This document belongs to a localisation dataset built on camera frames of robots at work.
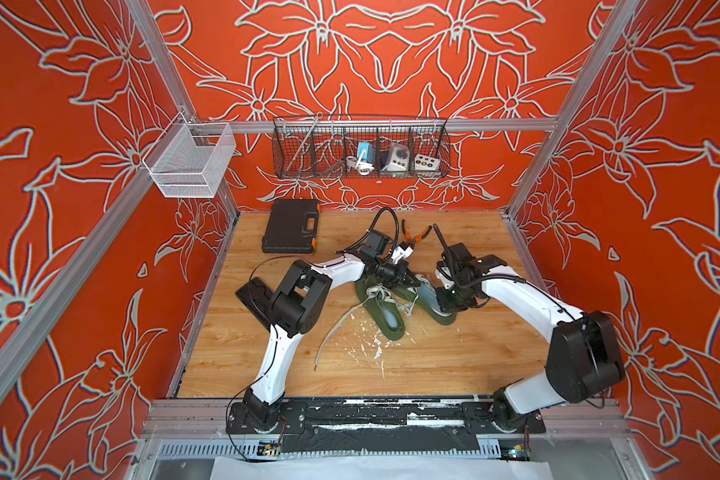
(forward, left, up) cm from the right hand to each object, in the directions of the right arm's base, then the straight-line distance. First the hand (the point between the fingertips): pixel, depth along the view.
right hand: (437, 307), depth 85 cm
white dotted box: (+39, +2, +22) cm, 45 cm away
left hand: (+7, +4, +2) cm, 8 cm away
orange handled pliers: (+32, +1, -6) cm, 32 cm away
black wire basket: (+47, +38, +24) cm, 65 cm away
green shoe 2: (-1, -2, -4) cm, 5 cm away
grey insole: (+3, +2, +1) cm, 4 cm away
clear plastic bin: (+37, +77, +25) cm, 89 cm away
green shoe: (+1, +15, -3) cm, 16 cm away
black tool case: (+35, +50, -4) cm, 61 cm away
